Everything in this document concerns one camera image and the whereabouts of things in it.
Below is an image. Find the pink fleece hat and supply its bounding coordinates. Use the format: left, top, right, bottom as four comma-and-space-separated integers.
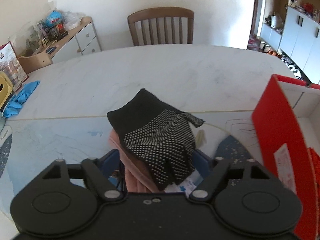
108, 129, 164, 193

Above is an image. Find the black dotted glove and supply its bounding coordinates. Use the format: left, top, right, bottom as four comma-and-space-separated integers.
107, 89, 204, 191

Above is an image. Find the red and white cardboard box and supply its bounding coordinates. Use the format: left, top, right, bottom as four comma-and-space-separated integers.
252, 74, 319, 239

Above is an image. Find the blue patterned table mat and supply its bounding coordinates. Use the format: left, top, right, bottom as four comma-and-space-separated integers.
1, 111, 263, 216

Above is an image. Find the red cloth in box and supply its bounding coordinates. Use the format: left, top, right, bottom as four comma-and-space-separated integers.
309, 147, 320, 192

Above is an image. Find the blue rubber glove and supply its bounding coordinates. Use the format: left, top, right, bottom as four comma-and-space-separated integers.
2, 80, 40, 119

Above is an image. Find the wooden tray box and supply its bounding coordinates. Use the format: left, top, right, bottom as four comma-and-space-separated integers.
18, 52, 53, 74

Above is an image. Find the white wooden sideboard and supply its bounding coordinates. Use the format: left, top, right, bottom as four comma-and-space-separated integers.
44, 16, 101, 63

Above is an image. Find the white tall cabinet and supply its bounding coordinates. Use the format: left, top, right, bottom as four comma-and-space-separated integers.
260, 7, 319, 84

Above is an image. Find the wooden chair behind table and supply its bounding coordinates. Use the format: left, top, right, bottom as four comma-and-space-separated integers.
127, 7, 194, 46

